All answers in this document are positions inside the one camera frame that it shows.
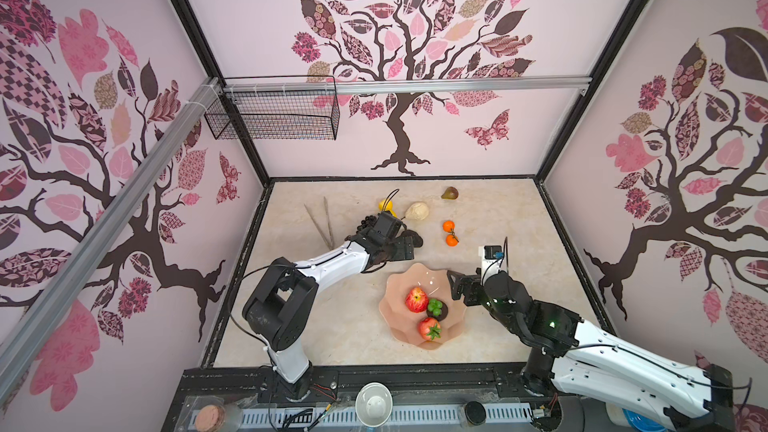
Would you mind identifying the dark purple mangosteen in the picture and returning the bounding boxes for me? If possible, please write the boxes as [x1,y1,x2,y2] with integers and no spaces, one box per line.
[426,298,449,322]

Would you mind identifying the red apple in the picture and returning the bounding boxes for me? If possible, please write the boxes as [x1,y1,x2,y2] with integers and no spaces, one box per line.
[405,287,429,313]

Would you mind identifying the red strawberry fruit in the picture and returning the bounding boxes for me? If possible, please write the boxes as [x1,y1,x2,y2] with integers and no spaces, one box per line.
[417,317,442,342]

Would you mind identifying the pink scalloped fruit bowl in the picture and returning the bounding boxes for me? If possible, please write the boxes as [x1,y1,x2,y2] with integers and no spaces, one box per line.
[379,264,467,350]

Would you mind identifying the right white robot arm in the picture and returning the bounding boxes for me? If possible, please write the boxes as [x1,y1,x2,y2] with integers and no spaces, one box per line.
[447,270,736,431]

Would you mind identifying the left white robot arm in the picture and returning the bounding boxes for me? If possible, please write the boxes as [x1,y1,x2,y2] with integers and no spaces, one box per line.
[242,211,423,400]

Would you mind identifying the dark avocado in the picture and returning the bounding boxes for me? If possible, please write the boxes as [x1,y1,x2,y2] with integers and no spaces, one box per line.
[401,230,424,248]

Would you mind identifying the orange tangerine pair on stem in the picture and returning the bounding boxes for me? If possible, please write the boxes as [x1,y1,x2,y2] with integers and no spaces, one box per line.
[442,220,460,247]

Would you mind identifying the dark purple grape bunch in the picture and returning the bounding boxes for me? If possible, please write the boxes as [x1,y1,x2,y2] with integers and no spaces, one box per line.
[356,215,377,234]

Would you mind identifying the small yellow lemon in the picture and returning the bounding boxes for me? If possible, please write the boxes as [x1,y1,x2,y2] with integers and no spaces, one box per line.
[378,200,393,212]

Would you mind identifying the cream white pear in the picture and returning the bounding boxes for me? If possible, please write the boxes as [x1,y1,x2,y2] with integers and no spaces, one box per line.
[404,201,430,221]

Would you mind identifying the silver metal tongs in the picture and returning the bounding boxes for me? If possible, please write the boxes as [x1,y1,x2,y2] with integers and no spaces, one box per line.
[304,197,335,250]

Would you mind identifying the brown green pear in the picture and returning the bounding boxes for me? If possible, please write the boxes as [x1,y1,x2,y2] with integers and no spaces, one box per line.
[441,186,459,200]

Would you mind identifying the black round cap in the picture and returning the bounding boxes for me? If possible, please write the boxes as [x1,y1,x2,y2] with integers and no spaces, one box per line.
[463,401,487,427]

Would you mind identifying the white cup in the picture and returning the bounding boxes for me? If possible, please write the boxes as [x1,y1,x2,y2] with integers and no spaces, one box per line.
[355,382,393,429]

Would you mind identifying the blue lidded container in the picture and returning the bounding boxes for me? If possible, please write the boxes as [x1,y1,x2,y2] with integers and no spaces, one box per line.
[606,404,667,432]

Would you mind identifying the pink round lid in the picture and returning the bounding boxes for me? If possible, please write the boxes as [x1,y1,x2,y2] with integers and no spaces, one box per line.
[194,404,226,432]

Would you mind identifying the black wire basket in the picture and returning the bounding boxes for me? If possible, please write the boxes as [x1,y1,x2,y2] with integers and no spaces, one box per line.
[204,74,341,141]

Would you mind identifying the aluminium rail back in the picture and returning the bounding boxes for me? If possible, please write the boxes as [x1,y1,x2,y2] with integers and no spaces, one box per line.
[223,76,592,95]

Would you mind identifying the aluminium rail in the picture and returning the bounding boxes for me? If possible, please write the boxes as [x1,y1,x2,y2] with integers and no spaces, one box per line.
[1,77,221,400]
[223,76,592,95]

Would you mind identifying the aluminium rail left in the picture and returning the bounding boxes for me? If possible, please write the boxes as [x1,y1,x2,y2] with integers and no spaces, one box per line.
[1,77,221,400]

